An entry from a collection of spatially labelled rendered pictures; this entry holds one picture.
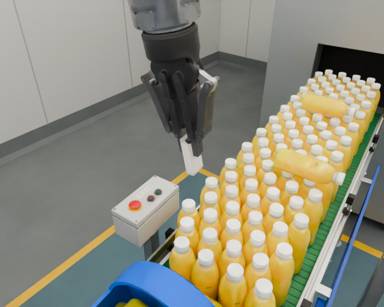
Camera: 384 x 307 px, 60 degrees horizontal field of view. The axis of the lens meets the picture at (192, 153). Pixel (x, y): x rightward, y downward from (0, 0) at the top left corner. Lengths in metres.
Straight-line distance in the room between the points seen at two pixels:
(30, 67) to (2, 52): 0.27
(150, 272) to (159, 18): 0.46
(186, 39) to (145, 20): 0.05
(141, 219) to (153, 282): 0.33
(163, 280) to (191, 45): 0.42
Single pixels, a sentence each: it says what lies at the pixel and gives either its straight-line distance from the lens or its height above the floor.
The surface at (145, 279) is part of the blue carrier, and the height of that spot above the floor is 1.23.
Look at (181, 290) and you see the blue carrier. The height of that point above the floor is 1.23.
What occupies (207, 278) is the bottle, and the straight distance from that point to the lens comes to 0.88.
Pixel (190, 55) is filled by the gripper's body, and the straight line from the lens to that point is 0.44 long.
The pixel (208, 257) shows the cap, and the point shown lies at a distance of 0.85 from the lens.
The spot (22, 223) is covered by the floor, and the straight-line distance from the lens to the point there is 2.75.
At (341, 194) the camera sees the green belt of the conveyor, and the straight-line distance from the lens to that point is 1.45.
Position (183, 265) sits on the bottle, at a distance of 0.90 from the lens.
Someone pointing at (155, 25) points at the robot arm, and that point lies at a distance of 0.42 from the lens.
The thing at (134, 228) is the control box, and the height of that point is 1.07.
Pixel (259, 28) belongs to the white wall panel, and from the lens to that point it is 5.07.
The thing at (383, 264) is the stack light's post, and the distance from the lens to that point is 1.00.
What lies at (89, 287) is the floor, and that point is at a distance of 2.22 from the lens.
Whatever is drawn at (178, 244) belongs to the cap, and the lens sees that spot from 0.88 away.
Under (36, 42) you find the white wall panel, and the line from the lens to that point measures 3.40.
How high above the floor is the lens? 1.78
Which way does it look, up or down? 34 degrees down
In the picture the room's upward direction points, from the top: straight up
